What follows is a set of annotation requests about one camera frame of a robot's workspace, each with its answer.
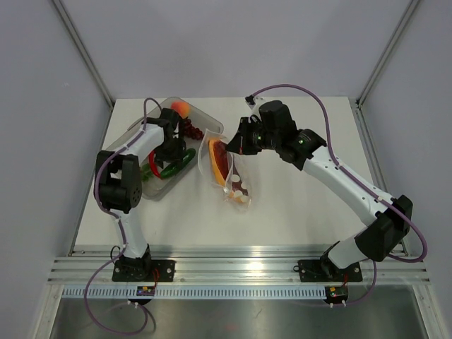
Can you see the right aluminium frame post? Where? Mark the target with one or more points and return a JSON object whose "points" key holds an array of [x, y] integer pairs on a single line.
{"points": [[388, 51]]}

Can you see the orange peach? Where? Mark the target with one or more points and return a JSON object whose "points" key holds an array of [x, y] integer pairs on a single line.
{"points": [[182, 108]]}

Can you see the aluminium mounting rail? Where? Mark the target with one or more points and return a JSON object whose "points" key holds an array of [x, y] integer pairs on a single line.
{"points": [[218, 265]]}

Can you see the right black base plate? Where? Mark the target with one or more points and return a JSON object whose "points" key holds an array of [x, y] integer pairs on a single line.
{"points": [[323, 271]]}

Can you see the clear plastic food bin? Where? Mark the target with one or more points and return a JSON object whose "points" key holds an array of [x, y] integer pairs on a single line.
{"points": [[156, 188]]}

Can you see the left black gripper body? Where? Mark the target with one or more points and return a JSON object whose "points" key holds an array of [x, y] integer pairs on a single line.
{"points": [[170, 150]]}

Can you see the green cucumber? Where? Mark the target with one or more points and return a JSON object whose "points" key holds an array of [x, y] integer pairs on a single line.
{"points": [[176, 167]]}

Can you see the aluminium frame post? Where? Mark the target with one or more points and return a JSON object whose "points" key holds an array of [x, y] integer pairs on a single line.
{"points": [[388, 51], [71, 29]]}

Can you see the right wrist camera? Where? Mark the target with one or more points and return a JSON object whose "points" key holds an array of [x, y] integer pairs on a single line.
{"points": [[254, 102]]}

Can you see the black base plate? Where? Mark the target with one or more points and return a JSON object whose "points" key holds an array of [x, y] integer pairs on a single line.
{"points": [[164, 270], [323, 271]]}

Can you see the red green radish bunch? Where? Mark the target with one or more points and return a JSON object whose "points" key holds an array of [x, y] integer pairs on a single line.
{"points": [[146, 173]]}

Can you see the dark red grape bunch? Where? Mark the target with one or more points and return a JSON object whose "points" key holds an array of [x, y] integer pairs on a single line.
{"points": [[192, 132]]}

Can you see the red chili pepper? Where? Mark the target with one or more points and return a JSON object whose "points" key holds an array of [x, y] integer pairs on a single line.
{"points": [[152, 165]]}

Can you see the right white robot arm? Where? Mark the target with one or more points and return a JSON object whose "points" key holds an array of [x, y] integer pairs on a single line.
{"points": [[385, 218]]}

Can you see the left aluminium frame post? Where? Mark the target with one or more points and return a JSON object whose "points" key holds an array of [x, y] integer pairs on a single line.
{"points": [[71, 29]]}

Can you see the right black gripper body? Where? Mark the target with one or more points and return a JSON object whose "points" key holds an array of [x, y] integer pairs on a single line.
{"points": [[256, 138]]}

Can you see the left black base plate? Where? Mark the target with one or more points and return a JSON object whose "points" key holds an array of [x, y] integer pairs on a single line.
{"points": [[164, 270]]}

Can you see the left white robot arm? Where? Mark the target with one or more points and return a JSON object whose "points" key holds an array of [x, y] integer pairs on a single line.
{"points": [[118, 184]]}

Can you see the white slotted cable duct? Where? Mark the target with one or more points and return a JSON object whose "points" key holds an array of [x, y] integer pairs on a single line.
{"points": [[195, 292]]}

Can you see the red orange meat slab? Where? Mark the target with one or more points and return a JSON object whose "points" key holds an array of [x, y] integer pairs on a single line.
{"points": [[226, 173]]}

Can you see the clear zip top bag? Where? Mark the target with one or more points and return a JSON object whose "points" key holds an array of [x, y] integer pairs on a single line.
{"points": [[205, 170]]}

